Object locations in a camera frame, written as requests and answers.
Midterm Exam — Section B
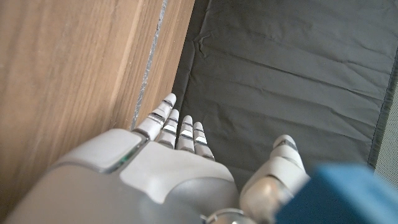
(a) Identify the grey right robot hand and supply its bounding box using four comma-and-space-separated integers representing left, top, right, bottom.
2, 92, 312, 224

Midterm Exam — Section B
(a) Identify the black backdrop curtain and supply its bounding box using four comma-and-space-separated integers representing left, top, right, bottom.
172, 0, 398, 190

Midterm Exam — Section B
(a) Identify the blue connector plug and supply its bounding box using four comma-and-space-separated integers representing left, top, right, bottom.
275, 164, 398, 224

